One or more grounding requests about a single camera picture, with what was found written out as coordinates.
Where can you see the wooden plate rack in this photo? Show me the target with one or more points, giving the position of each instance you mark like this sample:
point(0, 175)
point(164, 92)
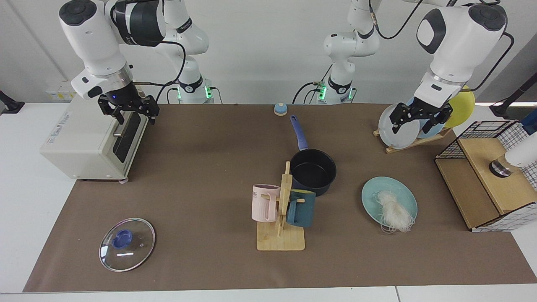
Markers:
point(419, 142)

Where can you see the wooden cup stand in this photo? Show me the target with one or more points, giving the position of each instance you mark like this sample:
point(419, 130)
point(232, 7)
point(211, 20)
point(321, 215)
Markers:
point(280, 241)

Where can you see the white vermicelli bundle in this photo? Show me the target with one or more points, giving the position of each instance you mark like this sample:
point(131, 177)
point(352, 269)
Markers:
point(394, 212)

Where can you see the wall power socket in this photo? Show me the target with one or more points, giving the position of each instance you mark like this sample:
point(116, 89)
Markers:
point(61, 93)

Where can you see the black stand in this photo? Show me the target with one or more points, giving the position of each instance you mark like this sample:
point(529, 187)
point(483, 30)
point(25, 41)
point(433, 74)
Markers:
point(503, 107)
point(10, 105)

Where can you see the small blue round thing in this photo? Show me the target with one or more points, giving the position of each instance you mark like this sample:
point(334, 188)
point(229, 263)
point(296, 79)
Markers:
point(280, 110)

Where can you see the dark teal cup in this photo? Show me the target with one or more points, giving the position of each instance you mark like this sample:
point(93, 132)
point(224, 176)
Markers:
point(303, 209)

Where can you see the light blue plate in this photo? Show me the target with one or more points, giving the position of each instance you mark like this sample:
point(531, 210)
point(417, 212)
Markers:
point(428, 131)

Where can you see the pale toaster oven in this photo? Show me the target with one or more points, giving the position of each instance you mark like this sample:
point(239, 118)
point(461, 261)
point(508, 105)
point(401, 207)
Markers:
point(79, 142)

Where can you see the glass lid blue knob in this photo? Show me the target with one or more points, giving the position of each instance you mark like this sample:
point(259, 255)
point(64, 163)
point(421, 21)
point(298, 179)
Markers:
point(132, 251)

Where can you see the pink cup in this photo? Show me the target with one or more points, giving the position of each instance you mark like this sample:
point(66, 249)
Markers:
point(263, 205)

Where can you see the white plate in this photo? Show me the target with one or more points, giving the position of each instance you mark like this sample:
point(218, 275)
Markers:
point(405, 136)

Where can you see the pale green plate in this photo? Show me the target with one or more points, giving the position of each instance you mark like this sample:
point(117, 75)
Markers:
point(375, 197)

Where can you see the yellow plate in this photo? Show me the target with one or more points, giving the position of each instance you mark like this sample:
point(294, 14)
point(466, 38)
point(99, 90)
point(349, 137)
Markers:
point(461, 107)

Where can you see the brown table cloth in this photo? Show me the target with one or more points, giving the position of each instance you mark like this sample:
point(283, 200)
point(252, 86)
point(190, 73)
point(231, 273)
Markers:
point(201, 201)

